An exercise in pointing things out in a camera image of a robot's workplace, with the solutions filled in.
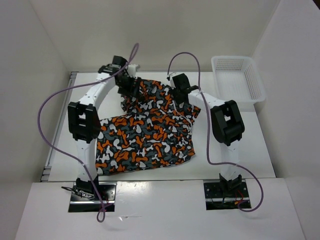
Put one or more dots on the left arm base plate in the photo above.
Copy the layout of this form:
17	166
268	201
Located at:
83	202

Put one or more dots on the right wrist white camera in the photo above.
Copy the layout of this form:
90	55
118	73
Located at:
170	76

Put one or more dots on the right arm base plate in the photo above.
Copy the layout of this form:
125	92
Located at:
215	199

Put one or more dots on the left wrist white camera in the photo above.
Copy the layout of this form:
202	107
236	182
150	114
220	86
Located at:
132	69

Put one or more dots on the camouflage orange black shorts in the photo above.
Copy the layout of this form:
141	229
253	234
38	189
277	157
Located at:
155	132

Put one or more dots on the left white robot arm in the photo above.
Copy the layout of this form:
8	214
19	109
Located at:
84	123

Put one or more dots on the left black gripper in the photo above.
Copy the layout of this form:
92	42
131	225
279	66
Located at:
133	91

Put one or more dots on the wrist white camera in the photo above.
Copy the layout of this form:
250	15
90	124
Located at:
170	76
132	69

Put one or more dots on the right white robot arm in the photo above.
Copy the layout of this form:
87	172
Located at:
225	125

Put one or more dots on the white plastic basket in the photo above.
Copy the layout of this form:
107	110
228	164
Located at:
237	78

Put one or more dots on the aluminium table edge rail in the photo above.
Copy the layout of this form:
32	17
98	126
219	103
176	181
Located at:
66	96

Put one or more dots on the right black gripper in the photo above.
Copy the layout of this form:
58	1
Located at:
178	101

